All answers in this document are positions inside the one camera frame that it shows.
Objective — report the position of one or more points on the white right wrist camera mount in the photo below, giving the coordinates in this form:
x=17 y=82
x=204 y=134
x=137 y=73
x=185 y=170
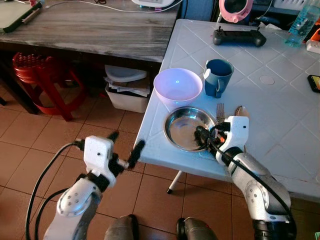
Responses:
x=235 y=135

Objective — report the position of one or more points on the pink round fan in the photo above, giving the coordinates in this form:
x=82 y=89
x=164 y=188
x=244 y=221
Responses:
x=235 y=12

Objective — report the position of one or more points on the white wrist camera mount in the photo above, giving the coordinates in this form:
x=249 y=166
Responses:
x=96 y=152
x=235 y=135

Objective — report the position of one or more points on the grey wooden table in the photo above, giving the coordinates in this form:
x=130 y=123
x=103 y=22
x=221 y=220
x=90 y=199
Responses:
x=90 y=32

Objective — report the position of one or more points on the robot left leg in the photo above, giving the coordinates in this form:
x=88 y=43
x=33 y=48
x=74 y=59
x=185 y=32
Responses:
x=122 y=230

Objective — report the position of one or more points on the clear plastic water bottle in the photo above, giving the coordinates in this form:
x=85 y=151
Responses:
x=302 y=25

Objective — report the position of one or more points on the steel spoon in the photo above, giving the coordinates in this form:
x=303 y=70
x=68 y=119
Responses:
x=242 y=111

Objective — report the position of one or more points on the blue mug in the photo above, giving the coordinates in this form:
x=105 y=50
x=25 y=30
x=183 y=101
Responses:
x=218 y=75

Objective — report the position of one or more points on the lilac plastic bowl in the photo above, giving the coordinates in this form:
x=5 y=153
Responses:
x=177 y=85

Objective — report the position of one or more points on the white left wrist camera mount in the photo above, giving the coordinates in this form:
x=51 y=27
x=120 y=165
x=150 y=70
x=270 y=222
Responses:
x=96 y=152

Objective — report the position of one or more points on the orange black tool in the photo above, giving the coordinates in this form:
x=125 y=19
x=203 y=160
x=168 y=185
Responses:
x=315 y=35

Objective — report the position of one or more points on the white power strip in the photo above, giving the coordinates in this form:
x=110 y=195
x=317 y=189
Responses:
x=313 y=47

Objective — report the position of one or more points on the red plastic stool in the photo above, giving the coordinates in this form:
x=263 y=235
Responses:
x=42 y=72

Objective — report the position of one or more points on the white folding table leg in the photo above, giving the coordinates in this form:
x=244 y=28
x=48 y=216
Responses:
x=174 y=182

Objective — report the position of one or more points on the white plastic folding table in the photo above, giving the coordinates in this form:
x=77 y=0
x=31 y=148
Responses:
x=270 y=100

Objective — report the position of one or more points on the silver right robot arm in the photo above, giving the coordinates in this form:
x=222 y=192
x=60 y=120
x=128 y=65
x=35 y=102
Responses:
x=260 y=192

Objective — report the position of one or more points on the white device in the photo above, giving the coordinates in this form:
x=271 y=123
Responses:
x=152 y=3

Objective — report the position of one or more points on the black handheld controller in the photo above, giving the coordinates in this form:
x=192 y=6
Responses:
x=239 y=38

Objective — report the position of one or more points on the black smartphone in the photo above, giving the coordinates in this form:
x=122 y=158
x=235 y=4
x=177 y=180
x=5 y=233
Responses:
x=315 y=83

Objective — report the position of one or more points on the round steel plate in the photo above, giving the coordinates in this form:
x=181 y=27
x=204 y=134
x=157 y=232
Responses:
x=180 y=127

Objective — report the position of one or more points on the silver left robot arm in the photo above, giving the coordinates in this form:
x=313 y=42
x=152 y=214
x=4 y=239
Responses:
x=75 y=202

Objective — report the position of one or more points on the steel fork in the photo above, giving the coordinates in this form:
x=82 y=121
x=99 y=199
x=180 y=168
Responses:
x=220 y=111

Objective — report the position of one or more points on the grey green laptop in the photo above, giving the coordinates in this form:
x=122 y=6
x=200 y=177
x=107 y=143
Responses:
x=15 y=15

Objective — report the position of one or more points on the white storage box with lid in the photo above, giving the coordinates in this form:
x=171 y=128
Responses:
x=127 y=97

